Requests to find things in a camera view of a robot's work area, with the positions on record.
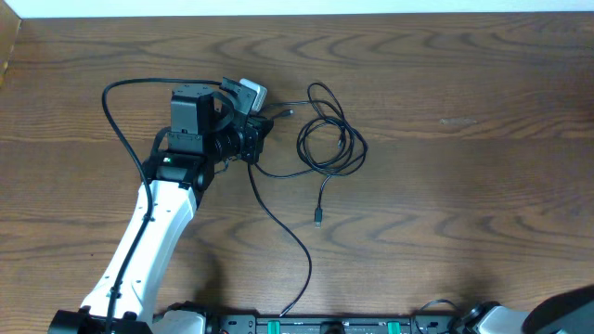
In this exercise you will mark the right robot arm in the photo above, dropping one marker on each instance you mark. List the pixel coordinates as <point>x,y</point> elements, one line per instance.
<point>567,313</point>

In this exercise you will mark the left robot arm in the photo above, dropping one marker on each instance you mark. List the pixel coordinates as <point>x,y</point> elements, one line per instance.
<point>211,122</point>

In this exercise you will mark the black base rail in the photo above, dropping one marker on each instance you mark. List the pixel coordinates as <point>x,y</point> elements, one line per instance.
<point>253,324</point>

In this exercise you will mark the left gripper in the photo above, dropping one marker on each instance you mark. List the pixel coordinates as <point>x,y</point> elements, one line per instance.
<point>256,139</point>

